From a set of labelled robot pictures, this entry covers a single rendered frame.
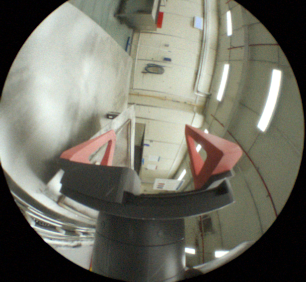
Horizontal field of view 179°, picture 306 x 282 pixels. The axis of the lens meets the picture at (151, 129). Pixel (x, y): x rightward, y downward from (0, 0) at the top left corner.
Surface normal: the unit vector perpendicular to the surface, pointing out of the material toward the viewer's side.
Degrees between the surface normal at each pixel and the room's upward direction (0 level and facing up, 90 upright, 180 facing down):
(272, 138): 180
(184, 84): 90
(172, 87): 90
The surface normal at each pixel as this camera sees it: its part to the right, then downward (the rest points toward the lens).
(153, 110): -0.06, 0.52
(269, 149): -0.99, -0.14
